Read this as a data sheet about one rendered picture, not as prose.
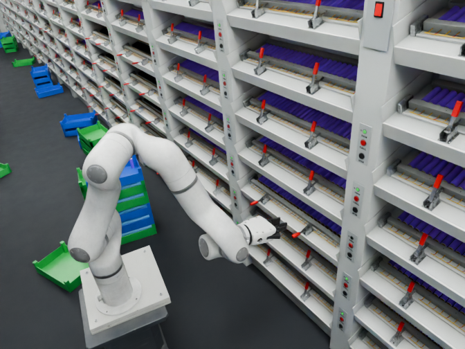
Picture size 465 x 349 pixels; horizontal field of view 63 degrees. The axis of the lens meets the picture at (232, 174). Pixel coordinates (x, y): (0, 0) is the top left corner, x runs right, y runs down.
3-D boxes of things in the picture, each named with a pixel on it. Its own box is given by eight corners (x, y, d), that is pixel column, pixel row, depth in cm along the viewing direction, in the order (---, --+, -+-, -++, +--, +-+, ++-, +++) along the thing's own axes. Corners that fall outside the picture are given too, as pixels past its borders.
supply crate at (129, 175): (89, 195, 207) (85, 183, 202) (86, 177, 223) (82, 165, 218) (144, 180, 215) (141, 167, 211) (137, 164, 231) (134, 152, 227)
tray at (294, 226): (340, 269, 140) (335, 254, 133) (243, 195, 183) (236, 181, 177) (376, 233, 145) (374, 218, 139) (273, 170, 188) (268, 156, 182)
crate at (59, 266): (37, 272, 217) (32, 262, 212) (66, 250, 230) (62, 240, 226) (70, 293, 202) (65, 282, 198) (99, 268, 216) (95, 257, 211)
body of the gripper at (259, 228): (252, 235, 125) (278, 226, 131) (234, 219, 132) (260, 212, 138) (250, 253, 128) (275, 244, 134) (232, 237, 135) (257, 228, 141)
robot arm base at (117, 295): (99, 324, 147) (86, 294, 136) (91, 288, 161) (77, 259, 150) (147, 302, 153) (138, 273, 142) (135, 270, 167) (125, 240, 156)
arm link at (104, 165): (113, 239, 143) (93, 273, 131) (82, 226, 142) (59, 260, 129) (142, 138, 112) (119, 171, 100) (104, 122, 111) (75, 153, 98)
